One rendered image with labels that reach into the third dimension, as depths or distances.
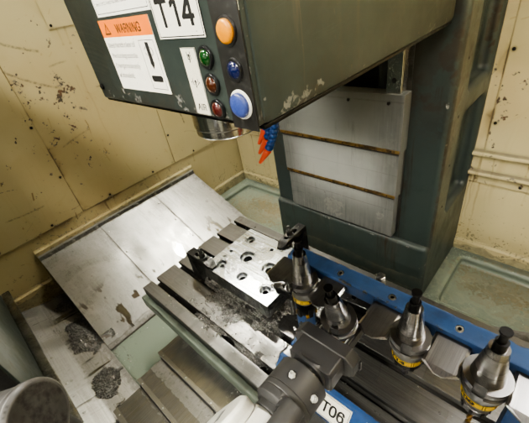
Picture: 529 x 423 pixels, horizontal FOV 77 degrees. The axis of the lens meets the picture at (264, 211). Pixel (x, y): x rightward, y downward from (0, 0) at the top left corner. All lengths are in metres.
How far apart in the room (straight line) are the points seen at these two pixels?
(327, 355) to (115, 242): 1.36
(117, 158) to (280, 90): 1.44
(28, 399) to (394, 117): 0.99
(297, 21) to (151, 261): 1.41
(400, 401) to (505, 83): 1.01
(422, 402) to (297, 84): 0.75
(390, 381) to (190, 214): 1.28
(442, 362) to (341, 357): 0.15
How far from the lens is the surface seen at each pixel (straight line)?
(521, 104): 1.38
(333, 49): 0.51
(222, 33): 0.40
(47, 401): 0.60
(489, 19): 1.32
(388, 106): 1.05
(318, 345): 0.61
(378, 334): 0.62
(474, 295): 1.59
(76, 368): 1.54
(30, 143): 1.67
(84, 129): 1.72
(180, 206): 1.87
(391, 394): 0.93
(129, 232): 1.80
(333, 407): 0.86
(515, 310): 1.59
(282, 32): 0.43
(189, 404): 1.17
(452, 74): 1.02
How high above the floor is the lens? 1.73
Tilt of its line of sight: 35 degrees down
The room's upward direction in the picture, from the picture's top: 11 degrees counter-clockwise
